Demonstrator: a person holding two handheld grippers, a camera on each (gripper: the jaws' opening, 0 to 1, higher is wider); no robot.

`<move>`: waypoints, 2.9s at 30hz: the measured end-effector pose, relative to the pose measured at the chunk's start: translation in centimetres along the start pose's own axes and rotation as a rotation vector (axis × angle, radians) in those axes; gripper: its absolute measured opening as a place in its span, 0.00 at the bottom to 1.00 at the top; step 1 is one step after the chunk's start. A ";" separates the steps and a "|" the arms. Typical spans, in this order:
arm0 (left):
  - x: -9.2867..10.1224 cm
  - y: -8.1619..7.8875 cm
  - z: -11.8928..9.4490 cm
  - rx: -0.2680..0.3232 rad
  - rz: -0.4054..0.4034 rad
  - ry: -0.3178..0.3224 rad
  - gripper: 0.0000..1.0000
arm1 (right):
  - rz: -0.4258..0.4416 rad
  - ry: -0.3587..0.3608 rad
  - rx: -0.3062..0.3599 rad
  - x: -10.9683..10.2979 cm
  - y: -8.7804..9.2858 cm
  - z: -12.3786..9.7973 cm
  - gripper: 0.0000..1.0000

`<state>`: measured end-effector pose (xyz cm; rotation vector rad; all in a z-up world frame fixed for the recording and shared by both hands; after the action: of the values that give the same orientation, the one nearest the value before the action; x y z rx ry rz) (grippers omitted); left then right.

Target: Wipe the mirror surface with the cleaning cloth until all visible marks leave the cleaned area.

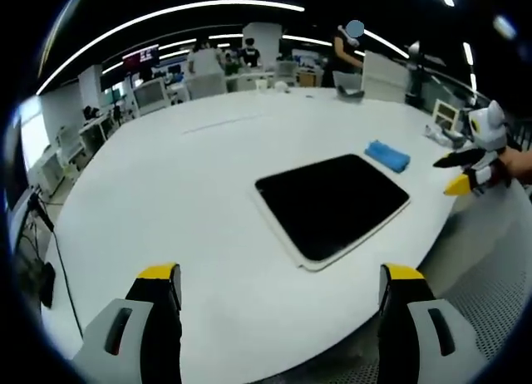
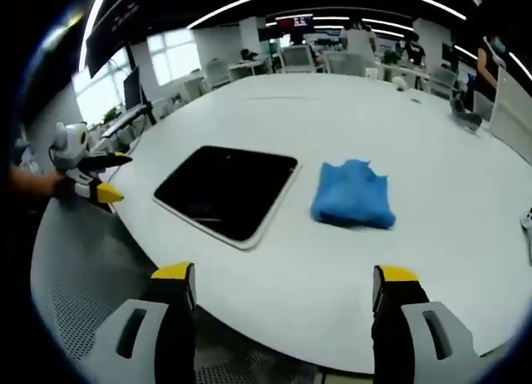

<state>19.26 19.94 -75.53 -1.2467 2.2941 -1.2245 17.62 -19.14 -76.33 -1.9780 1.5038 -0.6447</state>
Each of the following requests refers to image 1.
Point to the dark grey object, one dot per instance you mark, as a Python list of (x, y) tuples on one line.
[(350, 94)]

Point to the white cup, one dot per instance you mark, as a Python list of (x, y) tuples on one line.
[(262, 86)]

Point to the white round object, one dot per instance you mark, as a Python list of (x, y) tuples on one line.
[(282, 86)]

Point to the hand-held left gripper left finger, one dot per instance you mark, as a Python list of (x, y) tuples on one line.
[(137, 317)]

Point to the black mat with white border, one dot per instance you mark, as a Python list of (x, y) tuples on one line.
[(332, 205)]

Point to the person's right hand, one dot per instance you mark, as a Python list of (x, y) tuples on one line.
[(515, 163)]

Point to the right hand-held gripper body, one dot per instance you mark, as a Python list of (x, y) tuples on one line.
[(487, 128)]

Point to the white framed panel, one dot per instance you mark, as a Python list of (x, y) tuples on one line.
[(446, 114)]

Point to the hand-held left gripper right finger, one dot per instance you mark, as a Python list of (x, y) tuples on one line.
[(415, 321)]

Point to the crumpled white cloth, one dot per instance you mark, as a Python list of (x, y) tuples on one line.
[(437, 134)]

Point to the white chair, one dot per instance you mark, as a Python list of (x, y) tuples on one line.
[(150, 95)]

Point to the blue cleaning cloth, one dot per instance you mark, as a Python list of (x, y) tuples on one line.
[(387, 155)]

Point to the cardboard box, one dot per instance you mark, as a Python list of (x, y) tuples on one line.
[(307, 79)]

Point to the wall screen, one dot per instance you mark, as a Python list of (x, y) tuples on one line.
[(140, 56)]

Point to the white box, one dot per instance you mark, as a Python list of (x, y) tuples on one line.
[(384, 76)]

